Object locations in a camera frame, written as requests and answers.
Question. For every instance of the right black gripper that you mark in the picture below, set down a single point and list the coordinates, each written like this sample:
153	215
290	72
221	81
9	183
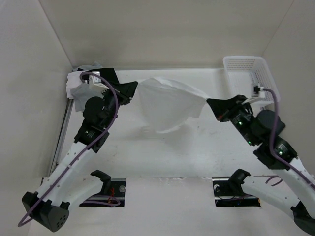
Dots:
222	107

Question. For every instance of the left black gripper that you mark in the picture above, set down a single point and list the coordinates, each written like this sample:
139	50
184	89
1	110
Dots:
128	95

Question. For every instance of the white tank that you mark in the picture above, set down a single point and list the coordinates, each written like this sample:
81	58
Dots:
73	81
168	103

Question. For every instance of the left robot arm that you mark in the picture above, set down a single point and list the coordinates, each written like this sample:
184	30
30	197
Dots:
51	204

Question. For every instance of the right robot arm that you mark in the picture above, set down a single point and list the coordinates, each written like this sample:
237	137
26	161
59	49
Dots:
273	152

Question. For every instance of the folded black tank top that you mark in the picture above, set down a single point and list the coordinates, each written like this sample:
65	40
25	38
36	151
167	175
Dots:
109	75

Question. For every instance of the folded grey tank top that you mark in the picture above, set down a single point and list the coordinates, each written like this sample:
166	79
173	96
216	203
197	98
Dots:
81	94

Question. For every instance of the folded white tank top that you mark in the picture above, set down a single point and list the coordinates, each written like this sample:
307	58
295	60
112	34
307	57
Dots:
73	81

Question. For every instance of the light grey folded top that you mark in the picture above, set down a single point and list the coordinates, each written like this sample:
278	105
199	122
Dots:
85	67

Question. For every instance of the white plastic basket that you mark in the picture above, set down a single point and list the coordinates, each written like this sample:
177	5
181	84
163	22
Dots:
244	72

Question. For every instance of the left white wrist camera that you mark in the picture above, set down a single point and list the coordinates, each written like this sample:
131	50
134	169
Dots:
96	84

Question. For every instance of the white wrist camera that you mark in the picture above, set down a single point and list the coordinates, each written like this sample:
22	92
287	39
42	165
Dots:
96	84
257	94

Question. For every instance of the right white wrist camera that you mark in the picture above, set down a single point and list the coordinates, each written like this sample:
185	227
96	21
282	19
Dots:
257	94

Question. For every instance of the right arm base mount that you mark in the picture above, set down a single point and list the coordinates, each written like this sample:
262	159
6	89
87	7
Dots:
228	191

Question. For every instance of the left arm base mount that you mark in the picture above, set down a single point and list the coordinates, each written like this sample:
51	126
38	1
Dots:
112	193

